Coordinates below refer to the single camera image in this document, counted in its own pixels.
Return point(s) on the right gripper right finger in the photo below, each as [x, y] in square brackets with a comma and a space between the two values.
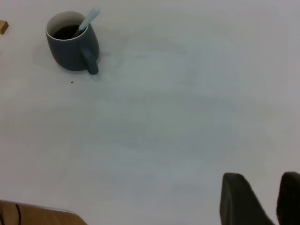
[290, 199]

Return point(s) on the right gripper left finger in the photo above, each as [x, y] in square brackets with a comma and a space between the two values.
[239, 204]

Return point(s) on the dark grey ceramic cup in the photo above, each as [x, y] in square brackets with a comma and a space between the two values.
[68, 56]

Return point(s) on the flat wooden block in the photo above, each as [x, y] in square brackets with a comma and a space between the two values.
[3, 27]

